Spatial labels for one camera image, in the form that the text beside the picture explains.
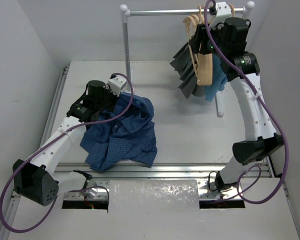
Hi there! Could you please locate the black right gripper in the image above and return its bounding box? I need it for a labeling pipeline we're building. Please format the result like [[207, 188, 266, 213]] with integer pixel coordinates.
[[189, 19, 228, 59]]

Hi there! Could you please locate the beige plastic hanger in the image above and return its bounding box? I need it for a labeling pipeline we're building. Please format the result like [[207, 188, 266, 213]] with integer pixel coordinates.
[[189, 45, 213, 86]]

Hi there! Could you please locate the blue plaid shirt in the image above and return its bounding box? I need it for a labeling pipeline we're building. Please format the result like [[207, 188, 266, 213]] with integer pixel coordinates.
[[80, 93, 158, 172]]

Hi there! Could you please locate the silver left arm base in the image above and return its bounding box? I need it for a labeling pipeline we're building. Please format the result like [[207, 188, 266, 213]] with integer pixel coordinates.
[[72, 169, 110, 201]]

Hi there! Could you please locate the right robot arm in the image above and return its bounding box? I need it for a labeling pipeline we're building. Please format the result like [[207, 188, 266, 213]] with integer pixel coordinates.
[[189, 17, 284, 192]]

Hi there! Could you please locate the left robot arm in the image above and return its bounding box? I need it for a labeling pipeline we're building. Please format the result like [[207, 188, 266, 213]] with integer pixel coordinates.
[[12, 76, 127, 206]]

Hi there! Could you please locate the empty beige hanger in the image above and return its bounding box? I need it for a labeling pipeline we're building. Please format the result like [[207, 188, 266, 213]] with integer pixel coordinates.
[[228, 4, 236, 17]]

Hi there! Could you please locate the beige hanger with grey cloth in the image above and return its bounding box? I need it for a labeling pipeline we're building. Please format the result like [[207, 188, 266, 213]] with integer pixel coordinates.
[[183, 14, 204, 52]]

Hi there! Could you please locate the light blue cloth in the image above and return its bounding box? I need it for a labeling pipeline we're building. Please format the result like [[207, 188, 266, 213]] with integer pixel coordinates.
[[204, 54, 228, 102]]

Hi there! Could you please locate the grey cloth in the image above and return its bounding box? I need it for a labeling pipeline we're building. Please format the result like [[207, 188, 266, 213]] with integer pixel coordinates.
[[170, 43, 205, 99]]

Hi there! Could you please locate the white clothes rack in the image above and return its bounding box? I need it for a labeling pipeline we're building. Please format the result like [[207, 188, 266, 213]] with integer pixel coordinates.
[[119, 1, 255, 118]]

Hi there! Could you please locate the white foam cover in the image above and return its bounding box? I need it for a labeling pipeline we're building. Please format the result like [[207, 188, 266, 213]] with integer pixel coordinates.
[[109, 180, 199, 214]]

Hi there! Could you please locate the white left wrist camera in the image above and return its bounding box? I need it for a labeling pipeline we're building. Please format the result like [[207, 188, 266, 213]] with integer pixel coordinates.
[[107, 75, 127, 97]]

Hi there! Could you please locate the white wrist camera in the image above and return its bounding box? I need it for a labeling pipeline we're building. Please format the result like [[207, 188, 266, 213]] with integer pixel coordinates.
[[107, 75, 127, 97], [212, 1, 232, 22]]

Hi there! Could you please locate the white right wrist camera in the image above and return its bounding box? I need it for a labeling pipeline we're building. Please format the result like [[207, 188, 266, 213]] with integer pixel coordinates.
[[212, 1, 232, 22]]

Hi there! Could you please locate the aluminium rail frame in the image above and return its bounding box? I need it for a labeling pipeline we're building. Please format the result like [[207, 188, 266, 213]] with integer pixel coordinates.
[[5, 61, 274, 240]]

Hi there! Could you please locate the black right base cable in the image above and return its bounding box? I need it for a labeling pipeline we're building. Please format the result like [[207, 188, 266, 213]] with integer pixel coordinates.
[[207, 171, 222, 195]]

